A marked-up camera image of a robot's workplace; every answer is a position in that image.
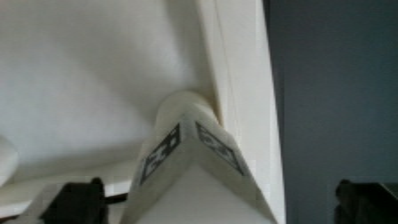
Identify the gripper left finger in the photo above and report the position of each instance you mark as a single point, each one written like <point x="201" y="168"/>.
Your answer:
<point x="78" y="205"/>

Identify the white leg with tag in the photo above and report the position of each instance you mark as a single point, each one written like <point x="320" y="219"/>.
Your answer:
<point x="193" y="187"/>

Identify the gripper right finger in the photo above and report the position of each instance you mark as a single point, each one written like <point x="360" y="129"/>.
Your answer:
<point x="366" y="203"/>

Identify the white square tabletop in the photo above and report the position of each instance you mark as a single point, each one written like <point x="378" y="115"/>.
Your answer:
<point x="97" y="57"/>

